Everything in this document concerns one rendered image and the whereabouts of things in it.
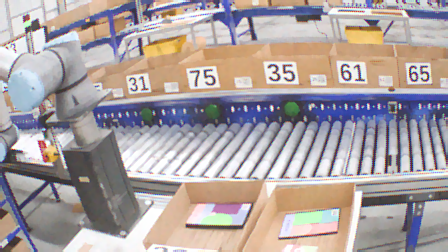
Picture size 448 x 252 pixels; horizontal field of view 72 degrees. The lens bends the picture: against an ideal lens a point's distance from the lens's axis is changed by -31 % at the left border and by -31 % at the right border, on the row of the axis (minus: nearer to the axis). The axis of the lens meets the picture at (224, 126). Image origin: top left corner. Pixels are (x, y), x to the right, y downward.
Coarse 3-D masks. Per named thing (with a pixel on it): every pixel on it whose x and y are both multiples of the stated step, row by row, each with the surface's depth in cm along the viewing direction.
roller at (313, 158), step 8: (320, 128) 186; (328, 128) 187; (320, 136) 178; (320, 144) 172; (312, 152) 166; (320, 152) 168; (312, 160) 160; (304, 168) 157; (312, 168) 156; (304, 176) 151; (312, 176) 155
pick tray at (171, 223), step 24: (192, 192) 145; (216, 192) 142; (240, 192) 139; (264, 192) 133; (168, 216) 130; (144, 240) 113; (168, 240) 126; (192, 240) 125; (216, 240) 123; (240, 240) 108
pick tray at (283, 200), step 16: (272, 192) 127; (288, 192) 128; (304, 192) 126; (320, 192) 124; (336, 192) 122; (352, 192) 120; (272, 208) 127; (288, 208) 130; (304, 208) 128; (320, 208) 126; (352, 208) 106; (256, 224) 112; (272, 224) 126; (256, 240) 112; (272, 240) 117; (288, 240) 115; (304, 240) 112; (320, 240) 110; (336, 240) 108
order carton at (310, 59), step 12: (264, 48) 217; (276, 48) 223; (288, 48) 220; (300, 48) 217; (312, 48) 214; (324, 48) 211; (264, 60) 198; (276, 60) 196; (288, 60) 193; (300, 60) 191; (312, 60) 188; (324, 60) 186; (264, 72) 201; (300, 72) 193; (312, 72) 191; (324, 72) 188; (264, 84) 204; (276, 84) 201; (288, 84) 199; (300, 84) 196
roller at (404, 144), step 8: (400, 128) 166; (400, 136) 160; (400, 144) 154; (408, 144) 152; (400, 152) 150; (408, 152) 145; (400, 160) 144; (408, 160) 139; (400, 168) 138; (408, 168) 133
